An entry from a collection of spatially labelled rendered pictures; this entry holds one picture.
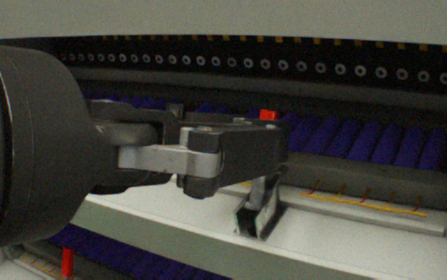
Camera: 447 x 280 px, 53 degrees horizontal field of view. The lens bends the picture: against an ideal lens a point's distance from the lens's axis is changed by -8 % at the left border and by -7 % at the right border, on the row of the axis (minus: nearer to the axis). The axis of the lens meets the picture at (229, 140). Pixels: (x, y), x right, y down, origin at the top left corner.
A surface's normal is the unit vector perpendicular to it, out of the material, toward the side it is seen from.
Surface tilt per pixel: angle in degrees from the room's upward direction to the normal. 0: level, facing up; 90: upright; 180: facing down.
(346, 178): 107
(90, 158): 88
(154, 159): 78
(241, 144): 91
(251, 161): 91
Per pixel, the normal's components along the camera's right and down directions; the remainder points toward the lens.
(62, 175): 0.82, 0.29
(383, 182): -0.48, 0.51
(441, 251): -0.17, -0.85
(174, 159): -0.10, 0.07
